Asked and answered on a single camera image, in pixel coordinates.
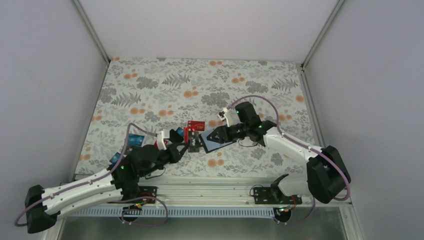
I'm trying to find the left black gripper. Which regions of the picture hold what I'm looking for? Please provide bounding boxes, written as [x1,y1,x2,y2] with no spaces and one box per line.
[139,142,189,177]

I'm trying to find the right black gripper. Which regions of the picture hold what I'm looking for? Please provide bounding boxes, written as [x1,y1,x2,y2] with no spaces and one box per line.
[206,122,249,144]

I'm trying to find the black card holder wallet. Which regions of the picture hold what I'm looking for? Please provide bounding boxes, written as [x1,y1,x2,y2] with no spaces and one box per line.
[199,129,235,154]

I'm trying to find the red VIP card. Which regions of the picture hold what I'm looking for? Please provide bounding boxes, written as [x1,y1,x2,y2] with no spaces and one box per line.
[187,120,206,132]

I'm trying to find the black patterned card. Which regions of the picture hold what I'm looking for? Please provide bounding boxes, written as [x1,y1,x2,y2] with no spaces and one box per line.
[187,131,201,153]

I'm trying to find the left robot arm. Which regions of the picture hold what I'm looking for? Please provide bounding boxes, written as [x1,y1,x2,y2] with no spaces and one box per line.
[24,143,189,234]

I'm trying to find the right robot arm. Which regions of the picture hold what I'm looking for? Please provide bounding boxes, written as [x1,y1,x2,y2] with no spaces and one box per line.
[199,101,351,204]

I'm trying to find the black card upper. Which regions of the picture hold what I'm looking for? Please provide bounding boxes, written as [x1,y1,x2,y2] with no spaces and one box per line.
[169,129,184,144]

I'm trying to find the blue card under black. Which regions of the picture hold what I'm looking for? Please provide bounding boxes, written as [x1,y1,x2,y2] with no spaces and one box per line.
[175,127,184,137]

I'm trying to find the blue card with chip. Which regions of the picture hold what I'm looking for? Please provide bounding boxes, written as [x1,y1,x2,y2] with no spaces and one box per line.
[127,133,145,146]

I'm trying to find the blue card far left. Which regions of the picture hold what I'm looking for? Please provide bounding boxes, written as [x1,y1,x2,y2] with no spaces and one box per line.
[109,152,121,165]

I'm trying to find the floral patterned table mat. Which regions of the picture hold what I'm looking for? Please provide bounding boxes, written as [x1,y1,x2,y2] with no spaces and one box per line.
[75,57,317,175]

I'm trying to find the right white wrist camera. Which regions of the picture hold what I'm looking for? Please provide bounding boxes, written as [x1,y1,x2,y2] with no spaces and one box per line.
[217,107,234,127]

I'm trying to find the aluminium rail frame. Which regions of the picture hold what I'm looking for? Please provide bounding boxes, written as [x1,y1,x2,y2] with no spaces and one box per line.
[54,174,353,208]

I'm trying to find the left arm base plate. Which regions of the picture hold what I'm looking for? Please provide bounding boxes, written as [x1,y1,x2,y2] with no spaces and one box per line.
[112,186,158,204]

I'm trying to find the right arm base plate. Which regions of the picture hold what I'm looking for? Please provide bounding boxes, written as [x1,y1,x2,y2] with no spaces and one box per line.
[252,186,303,205]

